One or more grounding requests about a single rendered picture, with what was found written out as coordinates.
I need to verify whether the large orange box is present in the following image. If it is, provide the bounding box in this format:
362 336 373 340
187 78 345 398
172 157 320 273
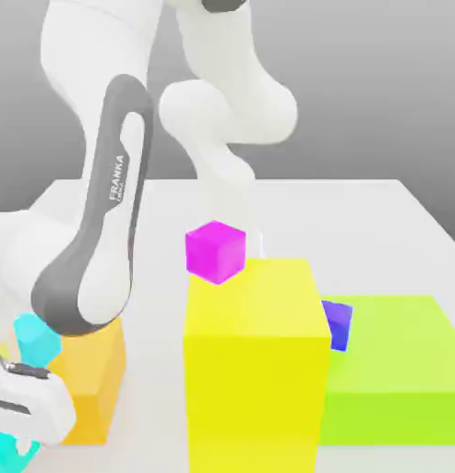
46 316 127 445

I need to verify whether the small cyan cube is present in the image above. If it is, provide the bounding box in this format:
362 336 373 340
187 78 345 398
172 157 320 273
12 312 63 370

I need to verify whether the large yellow box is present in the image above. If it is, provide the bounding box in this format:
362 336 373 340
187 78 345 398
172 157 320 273
183 257 332 473

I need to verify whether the small magenta cube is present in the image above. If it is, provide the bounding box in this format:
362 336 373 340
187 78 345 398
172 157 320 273
185 220 247 286

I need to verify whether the small blue cube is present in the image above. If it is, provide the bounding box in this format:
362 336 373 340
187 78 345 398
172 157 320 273
320 299 354 353

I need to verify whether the small turquoise cube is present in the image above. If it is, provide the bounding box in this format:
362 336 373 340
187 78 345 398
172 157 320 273
0 429 42 473

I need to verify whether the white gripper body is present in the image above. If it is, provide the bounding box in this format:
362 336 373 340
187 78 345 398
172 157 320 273
0 368 78 447

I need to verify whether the large lime green box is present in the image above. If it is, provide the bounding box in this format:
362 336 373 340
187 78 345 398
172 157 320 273
317 295 455 447

